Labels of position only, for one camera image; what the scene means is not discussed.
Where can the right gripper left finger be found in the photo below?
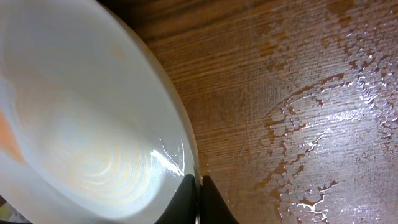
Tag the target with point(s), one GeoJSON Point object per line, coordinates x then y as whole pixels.
{"type": "Point", "coordinates": [182, 208]}

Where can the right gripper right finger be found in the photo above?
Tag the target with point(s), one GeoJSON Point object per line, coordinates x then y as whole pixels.
{"type": "Point", "coordinates": [213, 208]}

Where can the white plate front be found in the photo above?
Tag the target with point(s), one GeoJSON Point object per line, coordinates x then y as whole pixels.
{"type": "Point", "coordinates": [92, 129]}

